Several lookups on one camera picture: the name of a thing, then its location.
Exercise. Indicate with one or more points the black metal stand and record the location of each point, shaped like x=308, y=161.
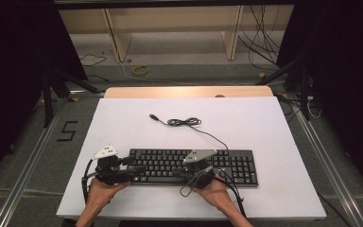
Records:
x=304, y=94

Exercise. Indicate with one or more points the aluminium floor rail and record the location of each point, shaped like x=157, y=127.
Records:
x=327, y=167
x=28, y=164

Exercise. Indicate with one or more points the black tripod stand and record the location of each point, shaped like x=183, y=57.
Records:
x=48, y=104

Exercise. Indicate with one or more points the black keyboard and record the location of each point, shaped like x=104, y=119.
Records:
x=236, y=167

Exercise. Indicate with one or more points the person's right hand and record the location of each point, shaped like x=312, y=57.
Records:
x=216, y=194

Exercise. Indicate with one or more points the white table board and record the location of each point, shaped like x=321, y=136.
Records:
x=239, y=126

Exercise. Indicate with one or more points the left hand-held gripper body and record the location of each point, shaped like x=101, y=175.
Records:
x=107, y=152

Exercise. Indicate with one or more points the black curtain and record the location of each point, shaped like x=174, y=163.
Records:
x=12, y=63
x=346, y=78

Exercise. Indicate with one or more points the light wooden shelf unit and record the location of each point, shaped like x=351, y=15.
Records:
x=170, y=19

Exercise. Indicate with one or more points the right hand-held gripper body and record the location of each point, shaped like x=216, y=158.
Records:
x=198, y=154

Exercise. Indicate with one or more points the person's left hand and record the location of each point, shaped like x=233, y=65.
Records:
x=99, y=192

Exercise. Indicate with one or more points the yellow tape roll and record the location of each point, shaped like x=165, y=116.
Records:
x=134, y=71

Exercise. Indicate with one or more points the light wooden table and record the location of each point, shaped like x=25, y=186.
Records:
x=170, y=92

